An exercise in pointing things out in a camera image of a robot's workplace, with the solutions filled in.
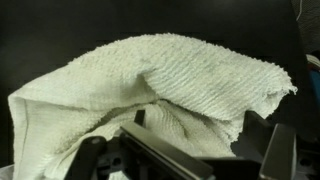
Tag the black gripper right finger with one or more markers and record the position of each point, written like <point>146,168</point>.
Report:
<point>276,144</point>

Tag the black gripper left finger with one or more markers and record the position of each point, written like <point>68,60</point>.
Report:
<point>138,154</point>

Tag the white terry towel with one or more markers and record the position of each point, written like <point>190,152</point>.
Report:
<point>194,93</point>

